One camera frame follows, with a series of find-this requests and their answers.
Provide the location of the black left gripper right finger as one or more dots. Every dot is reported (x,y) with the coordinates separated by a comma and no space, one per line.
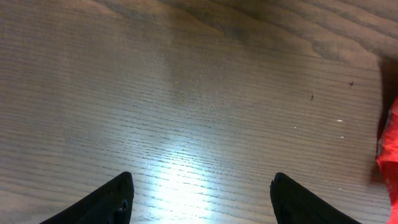
(294,204)

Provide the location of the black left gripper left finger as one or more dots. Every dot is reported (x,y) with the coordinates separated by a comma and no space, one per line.
(109,204)

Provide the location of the orange-red snack bag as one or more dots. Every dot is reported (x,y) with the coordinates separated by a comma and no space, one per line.
(387,159)

